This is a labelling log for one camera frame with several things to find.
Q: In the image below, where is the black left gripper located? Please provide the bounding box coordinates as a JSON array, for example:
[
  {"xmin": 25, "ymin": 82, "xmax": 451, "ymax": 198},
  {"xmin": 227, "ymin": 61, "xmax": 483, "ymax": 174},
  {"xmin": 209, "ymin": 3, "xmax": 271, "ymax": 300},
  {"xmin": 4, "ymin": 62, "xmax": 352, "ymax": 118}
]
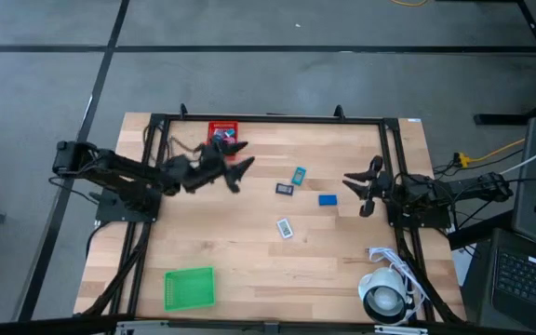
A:
[{"xmin": 181, "ymin": 141, "xmax": 257, "ymax": 194}]

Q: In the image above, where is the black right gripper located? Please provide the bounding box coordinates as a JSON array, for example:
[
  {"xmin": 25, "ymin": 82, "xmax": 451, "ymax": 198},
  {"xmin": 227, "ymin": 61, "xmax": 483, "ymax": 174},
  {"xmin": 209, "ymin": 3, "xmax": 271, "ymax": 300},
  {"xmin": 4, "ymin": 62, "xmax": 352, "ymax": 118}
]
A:
[{"xmin": 342, "ymin": 155, "xmax": 396, "ymax": 219}]

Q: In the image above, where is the red plastic basket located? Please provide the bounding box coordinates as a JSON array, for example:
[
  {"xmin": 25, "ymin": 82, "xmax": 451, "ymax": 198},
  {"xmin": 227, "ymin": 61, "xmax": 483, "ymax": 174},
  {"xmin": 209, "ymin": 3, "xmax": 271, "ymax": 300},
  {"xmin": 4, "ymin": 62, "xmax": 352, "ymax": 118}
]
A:
[{"xmin": 207, "ymin": 120, "xmax": 240, "ymax": 162}]

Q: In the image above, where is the white digital timer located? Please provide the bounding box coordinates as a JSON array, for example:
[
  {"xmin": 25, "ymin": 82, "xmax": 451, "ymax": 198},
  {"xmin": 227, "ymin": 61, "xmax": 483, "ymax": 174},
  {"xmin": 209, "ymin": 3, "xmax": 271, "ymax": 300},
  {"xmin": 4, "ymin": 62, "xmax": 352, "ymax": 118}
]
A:
[{"xmin": 276, "ymin": 217, "xmax": 295, "ymax": 240}]

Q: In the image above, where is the green plastic basket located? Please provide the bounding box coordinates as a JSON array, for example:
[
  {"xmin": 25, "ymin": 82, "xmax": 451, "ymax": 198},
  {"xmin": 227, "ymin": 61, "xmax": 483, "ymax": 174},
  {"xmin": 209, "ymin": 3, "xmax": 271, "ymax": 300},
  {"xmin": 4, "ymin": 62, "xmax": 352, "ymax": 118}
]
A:
[{"xmin": 163, "ymin": 265, "xmax": 217, "ymax": 313}]

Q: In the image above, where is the black side table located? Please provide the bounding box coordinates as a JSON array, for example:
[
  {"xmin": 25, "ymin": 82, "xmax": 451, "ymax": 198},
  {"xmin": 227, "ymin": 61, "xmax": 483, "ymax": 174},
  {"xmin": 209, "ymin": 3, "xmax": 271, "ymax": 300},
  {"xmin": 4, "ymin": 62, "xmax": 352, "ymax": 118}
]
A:
[{"xmin": 461, "ymin": 226, "xmax": 536, "ymax": 335}]

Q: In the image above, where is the black laptop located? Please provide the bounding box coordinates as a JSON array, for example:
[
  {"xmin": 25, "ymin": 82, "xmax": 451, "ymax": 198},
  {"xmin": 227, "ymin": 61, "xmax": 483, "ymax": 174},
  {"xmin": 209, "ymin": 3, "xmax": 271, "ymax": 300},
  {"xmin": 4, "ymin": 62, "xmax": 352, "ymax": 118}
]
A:
[{"xmin": 490, "ymin": 227, "xmax": 536, "ymax": 335}]

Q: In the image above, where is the black aluminium table frame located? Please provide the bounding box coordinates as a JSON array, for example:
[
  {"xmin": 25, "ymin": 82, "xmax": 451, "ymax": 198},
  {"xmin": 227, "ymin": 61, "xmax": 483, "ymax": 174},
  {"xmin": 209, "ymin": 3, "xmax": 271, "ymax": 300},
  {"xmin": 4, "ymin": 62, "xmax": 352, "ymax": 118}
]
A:
[{"xmin": 76, "ymin": 102, "xmax": 467, "ymax": 335}]

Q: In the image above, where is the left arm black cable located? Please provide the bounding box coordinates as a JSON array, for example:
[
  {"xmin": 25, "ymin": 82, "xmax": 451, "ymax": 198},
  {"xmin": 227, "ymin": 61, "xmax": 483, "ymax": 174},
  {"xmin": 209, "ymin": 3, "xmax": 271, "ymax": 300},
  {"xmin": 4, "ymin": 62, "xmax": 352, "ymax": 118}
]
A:
[{"xmin": 142, "ymin": 124, "xmax": 204, "ymax": 159}]

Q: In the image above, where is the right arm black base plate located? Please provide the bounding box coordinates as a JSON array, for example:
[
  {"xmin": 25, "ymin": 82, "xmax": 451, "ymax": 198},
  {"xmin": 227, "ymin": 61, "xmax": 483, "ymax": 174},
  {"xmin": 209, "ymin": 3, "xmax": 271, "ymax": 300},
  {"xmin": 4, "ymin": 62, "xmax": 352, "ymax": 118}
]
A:
[{"xmin": 391, "ymin": 204, "xmax": 453, "ymax": 230}]

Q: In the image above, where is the white lamp cable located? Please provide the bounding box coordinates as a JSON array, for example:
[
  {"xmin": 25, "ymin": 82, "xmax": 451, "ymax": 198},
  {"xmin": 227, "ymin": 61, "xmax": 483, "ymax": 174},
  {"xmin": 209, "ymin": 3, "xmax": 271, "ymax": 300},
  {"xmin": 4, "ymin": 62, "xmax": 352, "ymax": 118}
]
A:
[{"xmin": 368, "ymin": 246, "xmax": 432, "ymax": 322}]

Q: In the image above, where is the yellow extension cable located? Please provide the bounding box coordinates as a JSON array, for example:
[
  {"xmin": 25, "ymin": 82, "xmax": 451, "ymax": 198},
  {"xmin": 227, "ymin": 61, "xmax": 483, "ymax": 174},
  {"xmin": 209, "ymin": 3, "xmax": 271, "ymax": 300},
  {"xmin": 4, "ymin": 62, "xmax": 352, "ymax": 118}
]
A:
[{"xmin": 453, "ymin": 138, "xmax": 528, "ymax": 169}]

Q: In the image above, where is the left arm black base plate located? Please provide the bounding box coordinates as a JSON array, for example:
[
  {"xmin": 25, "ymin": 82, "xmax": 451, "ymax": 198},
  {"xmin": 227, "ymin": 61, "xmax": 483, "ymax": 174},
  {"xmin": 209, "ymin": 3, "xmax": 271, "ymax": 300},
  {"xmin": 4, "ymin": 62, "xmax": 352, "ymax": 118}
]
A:
[{"xmin": 94, "ymin": 190, "xmax": 161, "ymax": 223}]

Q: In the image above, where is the grey metal bracket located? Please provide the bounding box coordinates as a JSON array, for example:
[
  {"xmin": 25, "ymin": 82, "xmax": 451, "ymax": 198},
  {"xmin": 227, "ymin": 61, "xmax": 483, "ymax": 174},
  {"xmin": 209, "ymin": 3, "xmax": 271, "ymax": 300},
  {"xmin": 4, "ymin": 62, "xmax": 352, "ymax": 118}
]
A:
[
  {"xmin": 373, "ymin": 324, "xmax": 430, "ymax": 335},
  {"xmin": 114, "ymin": 319, "xmax": 170, "ymax": 335}
]

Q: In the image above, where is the black desk frame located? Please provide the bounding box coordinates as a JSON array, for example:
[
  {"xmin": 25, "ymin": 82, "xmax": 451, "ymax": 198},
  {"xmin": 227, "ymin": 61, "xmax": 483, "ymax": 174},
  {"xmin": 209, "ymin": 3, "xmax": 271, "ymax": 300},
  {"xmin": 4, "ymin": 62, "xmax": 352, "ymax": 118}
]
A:
[{"xmin": 475, "ymin": 0, "xmax": 536, "ymax": 127}]

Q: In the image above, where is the thick white cable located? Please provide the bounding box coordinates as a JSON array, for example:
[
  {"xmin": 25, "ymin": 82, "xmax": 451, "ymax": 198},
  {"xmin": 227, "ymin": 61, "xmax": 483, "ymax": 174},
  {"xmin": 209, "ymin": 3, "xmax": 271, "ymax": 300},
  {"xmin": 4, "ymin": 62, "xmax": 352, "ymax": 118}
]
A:
[{"xmin": 495, "ymin": 137, "xmax": 536, "ymax": 178}]

